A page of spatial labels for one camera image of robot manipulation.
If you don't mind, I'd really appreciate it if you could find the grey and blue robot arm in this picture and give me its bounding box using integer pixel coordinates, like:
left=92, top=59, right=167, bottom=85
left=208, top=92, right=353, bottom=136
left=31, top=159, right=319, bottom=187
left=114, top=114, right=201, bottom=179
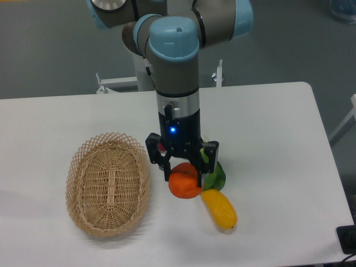
left=87, top=1, right=254, bottom=184

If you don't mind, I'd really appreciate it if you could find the purple sweet potato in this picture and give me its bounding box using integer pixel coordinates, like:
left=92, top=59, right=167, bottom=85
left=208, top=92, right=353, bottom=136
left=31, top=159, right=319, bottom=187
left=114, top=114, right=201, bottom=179
left=157, top=143, right=166, bottom=153

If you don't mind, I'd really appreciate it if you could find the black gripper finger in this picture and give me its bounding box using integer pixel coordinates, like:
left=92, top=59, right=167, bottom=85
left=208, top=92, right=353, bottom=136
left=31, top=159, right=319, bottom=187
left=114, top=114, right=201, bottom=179
left=145, top=133, right=172, bottom=182
left=186, top=141, right=219, bottom=187

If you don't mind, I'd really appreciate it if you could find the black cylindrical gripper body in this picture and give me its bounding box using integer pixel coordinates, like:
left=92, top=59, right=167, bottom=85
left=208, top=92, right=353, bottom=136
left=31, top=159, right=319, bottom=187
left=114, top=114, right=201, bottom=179
left=159, top=110, right=202, bottom=159

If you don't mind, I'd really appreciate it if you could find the orange fruit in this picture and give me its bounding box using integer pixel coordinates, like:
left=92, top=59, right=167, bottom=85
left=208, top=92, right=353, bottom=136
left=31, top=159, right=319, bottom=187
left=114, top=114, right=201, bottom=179
left=169, top=162, right=202, bottom=199

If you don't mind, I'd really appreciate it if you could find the green bok choy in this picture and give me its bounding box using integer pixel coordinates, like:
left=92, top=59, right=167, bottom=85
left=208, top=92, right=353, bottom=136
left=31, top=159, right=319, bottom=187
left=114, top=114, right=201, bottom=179
left=202, top=161, right=226, bottom=191

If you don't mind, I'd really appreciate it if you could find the blue object top right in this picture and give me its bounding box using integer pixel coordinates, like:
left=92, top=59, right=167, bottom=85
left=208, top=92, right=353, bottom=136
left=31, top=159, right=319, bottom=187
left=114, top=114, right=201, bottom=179
left=329, top=0, right=355, bottom=25

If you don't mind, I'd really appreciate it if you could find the oval woven wicker basket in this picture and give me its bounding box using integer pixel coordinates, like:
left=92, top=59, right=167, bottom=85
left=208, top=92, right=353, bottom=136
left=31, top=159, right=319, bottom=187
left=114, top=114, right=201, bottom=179
left=66, top=132, right=151, bottom=238

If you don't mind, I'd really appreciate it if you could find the white frame at right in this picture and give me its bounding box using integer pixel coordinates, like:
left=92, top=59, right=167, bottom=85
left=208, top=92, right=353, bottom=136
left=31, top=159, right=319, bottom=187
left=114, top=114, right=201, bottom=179
left=329, top=94, right=355, bottom=147

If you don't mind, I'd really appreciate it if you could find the black device at table edge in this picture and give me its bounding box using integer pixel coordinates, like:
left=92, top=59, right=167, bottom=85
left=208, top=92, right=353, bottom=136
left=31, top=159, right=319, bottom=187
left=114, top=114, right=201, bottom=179
left=336, top=225, right=355, bottom=255

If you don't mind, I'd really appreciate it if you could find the yellow mango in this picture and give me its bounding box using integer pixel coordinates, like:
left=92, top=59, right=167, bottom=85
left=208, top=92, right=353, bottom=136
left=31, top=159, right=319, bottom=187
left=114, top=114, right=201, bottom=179
left=201, top=189, right=238, bottom=230

